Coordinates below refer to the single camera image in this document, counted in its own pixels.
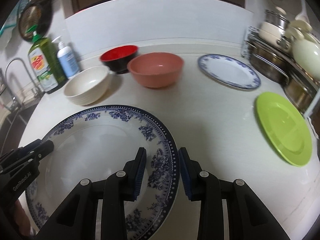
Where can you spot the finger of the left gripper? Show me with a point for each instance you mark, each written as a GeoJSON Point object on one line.
{"type": "Point", "coordinates": [41, 151]}
{"type": "Point", "coordinates": [29, 147]}

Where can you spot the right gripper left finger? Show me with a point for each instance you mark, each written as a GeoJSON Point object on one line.
{"type": "Point", "coordinates": [75, 217]}

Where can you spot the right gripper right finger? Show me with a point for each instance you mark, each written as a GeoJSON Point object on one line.
{"type": "Point", "coordinates": [248, 216]}

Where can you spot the large blue floral plate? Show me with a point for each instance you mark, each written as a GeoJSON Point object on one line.
{"type": "Point", "coordinates": [96, 143]}

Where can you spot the cream white bowl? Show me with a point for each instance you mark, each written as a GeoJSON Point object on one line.
{"type": "Point", "coordinates": [88, 86]}

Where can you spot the green plastic plate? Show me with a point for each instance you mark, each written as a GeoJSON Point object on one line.
{"type": "Point", "coordinates": [285, 128]}

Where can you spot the red and black bowl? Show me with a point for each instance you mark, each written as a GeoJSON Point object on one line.
{"type": "Point", "coordinates": [117, 58]}

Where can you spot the pink bowl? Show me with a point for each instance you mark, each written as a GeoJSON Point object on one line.
{"type": "Point", "coordinates": [156, 70]}

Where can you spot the small blue floral plate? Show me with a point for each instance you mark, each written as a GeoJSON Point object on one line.
{"type": "Point", "coordinates": [229, 71]}

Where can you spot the left hand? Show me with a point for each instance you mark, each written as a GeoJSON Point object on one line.
{"type": "Point", "coordinates": [21, 219]}

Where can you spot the small chrome faucet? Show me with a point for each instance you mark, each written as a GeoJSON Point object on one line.
{"type": "Point", "coordinates": [22, 81]}

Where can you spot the tall chrome faucet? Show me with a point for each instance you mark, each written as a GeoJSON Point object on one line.
{"type": "Point", "coordinates": [9, 100]}

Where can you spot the blue hand soap bottle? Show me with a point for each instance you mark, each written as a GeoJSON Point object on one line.
{"type": "Point", "coordinates": [66, 58]}

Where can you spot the green dish soap bottle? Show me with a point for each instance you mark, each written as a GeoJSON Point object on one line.
{"type": "Point", "coordinates": [44, 63]}

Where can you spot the hanging dark frying pan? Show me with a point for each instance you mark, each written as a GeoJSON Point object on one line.
{"type": "Point", "coordinates": [37, 14]}

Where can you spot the steel pot lower right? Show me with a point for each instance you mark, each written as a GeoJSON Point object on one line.
{"type": "Point", "coordinates": [299, 92]}

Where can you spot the steel pot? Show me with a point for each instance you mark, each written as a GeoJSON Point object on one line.
{"type": "Point", "coordinates": [268, 64]}
{"type": "Point", "coordinates": [299, 92]}

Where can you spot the steel pot lower left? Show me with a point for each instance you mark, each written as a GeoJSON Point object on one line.
{"type": "Point", "coordinates": [268, 64]}

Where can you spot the cream ceramic pot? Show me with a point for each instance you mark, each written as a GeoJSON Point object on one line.
{"type": "Point", "coordinates": [304, 47]}

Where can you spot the small cream lidded pot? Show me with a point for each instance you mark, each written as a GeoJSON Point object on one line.
{"type": "Point", "coordinates": [273, 28]}

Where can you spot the white ladle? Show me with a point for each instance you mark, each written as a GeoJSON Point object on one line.
{"type": "Point", "coordinates": [303, 15]}

